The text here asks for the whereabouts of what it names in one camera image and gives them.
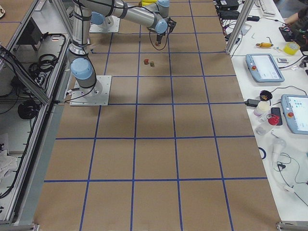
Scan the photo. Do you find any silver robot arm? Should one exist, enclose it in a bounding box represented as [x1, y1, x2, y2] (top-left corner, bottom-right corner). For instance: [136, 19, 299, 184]
[90, 11, 114, 28]
[67, 0, 176, 97]

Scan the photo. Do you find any yellow banana bunch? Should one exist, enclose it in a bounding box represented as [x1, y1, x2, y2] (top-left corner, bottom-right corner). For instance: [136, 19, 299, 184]
[141, 0, 157, 6]

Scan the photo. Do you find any yellow tape roll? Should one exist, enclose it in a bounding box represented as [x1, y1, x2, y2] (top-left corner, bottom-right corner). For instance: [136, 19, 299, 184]
[283, 42, 300, 55]

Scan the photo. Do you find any white paper cup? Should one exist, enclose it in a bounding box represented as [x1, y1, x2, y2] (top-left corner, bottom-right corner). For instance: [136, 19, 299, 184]
[254, 101, 270, 116]

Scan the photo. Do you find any black bowl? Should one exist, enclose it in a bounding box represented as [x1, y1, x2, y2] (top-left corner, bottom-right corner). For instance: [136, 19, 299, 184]
[259, 90, 273, 101]

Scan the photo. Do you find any far teach pendant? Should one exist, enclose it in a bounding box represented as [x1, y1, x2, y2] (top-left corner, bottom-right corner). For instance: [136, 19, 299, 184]
[245, 53, 285, 83]

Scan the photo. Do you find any black smartphone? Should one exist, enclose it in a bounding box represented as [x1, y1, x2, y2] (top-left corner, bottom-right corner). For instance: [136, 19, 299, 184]
[271, 107, 282, 126]

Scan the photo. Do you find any red round object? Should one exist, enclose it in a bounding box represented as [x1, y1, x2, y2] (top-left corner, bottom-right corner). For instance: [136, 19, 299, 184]
[267, 114, 279, 126]

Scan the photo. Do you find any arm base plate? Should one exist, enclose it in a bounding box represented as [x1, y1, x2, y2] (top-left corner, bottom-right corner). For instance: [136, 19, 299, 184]
[69, 75, 112, 106]
[90, 16, 120, 34]

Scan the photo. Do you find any near teach pendant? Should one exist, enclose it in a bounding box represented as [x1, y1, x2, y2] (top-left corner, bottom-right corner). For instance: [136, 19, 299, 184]
[281, 94, 308, 135]

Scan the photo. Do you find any aluminium frame post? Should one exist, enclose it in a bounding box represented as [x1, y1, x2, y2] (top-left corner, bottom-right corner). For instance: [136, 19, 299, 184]
[225, 0, 255, 54]

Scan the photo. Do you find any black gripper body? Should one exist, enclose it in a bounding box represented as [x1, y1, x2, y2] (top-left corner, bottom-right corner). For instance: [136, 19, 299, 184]
[156, 17, 177, 35]

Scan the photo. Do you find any gold cylinder tool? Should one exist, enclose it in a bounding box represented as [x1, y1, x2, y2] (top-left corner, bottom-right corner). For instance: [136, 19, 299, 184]
[256, 42, 273, 48]

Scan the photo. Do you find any teach pendant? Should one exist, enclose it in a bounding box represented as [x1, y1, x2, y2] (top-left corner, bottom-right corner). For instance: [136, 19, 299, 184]
[281, 94, 308, 135]
[245, 53, 285, 83]

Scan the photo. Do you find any black power adapter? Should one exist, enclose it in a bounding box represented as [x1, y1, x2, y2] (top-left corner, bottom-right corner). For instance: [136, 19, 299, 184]
[244, 99, 260, 108]

